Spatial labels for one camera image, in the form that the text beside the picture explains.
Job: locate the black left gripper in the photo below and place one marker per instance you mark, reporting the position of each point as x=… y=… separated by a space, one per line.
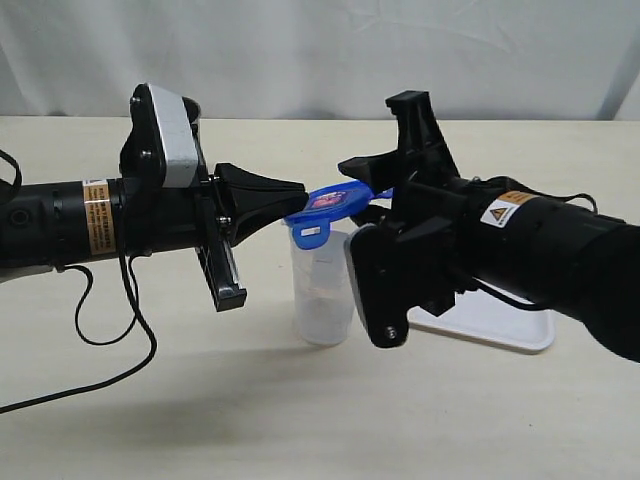
x=156 y=219

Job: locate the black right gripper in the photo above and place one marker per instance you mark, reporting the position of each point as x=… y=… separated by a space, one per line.
x=423 y=175

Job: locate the blue plastic lid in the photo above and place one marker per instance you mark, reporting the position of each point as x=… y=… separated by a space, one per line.
x=330 y=210

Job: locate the clear plastic container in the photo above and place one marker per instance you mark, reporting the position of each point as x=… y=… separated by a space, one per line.
x=323 y=302

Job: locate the stainless steel cup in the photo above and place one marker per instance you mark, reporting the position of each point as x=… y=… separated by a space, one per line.
x=193 y=111

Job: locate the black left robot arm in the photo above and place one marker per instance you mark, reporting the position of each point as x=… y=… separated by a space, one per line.
x=52 y=226

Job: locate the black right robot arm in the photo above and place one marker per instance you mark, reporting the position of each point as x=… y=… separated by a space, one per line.
x=537 y=252

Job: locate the white rectangular tray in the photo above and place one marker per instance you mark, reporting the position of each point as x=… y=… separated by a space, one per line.
x=479 y=318

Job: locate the white backdrop curtain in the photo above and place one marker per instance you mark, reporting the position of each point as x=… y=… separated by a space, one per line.
x=574 y=60

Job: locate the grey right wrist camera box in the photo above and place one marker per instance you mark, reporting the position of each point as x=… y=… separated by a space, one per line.
x=394 y=268

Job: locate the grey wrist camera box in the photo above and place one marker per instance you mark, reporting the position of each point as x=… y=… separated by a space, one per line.
x=394 y=268
x=159 y=150

